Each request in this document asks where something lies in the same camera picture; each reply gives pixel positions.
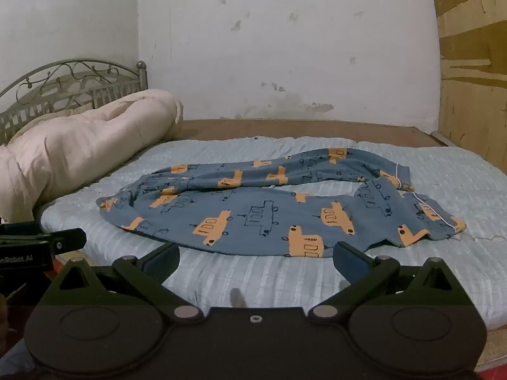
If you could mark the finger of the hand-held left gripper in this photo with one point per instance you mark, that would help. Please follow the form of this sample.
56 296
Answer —
65 241

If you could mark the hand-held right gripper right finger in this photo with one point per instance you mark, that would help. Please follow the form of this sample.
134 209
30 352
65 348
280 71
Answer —
348 259

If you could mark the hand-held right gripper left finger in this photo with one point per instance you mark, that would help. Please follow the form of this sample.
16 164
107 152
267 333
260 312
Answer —
160 258

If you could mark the blue pants with orange cars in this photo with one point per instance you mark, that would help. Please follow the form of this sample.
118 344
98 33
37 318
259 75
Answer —
253 213

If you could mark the pale pink comforter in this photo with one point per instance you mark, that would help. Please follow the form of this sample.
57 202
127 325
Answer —
79 146

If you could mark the light blue ribbed mattress pad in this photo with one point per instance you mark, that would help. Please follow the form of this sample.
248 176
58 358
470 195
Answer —
455 190

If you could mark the metal scrollwork headboard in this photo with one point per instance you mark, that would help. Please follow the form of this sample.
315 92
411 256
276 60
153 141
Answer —
59 79

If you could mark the plywood board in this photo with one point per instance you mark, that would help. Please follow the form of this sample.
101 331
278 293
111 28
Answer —
475 87

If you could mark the brown wooden bed frame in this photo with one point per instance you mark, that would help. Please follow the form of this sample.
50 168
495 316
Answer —
317 128

